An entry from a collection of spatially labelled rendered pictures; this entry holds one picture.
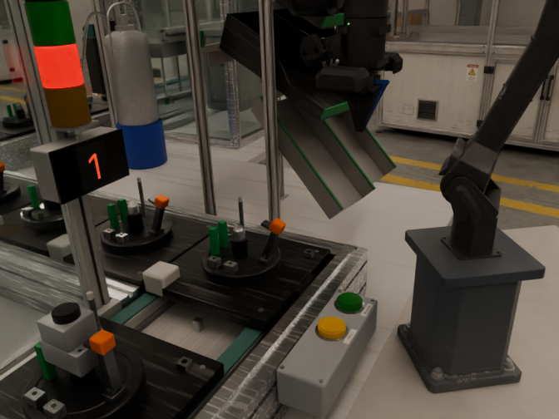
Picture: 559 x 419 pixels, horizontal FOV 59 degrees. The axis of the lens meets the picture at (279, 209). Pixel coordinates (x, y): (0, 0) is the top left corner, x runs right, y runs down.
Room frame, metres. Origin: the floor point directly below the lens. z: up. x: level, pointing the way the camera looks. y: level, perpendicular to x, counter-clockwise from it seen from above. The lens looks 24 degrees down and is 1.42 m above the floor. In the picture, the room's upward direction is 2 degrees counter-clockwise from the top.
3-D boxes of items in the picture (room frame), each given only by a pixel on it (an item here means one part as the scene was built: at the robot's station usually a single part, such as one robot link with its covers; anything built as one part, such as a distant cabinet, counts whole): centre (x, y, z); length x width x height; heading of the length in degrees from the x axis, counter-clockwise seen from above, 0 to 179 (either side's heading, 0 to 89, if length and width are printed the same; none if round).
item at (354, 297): (0.63, -0.10, 0.96); 0.04 x 0.04 x 0.02
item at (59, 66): (0.65, 0.27, 1.33); 0.05 x 0.05 x 0.05
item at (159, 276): (0.75, 0.07, 1.01); 0.24 x 0.24 x 0.13; 60
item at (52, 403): (0.41, 0.26, 1.00); 0.02 x 0.01 x 0.02; 60
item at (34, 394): (0.43, 0.29, 1.00); 0.02 x 0.01 x 0.02; 60
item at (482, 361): (0.63, -0.28, 0.96); 0.15 x 0.15 x 0.20; 7
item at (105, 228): (0.87, 0.28, 1.01); 0.24 x 0.24 x 0.13; 60
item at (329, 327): (0.57, -0.07, 0.96); 0.04 x 0.04 x 0.02
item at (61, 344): (0.46, 0.25, 1.06); 0.08 x 0.04 x 0.07; 60
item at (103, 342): (0.44, 0.21, 1.04); 0.04 x 0.02 x 0.08; 60
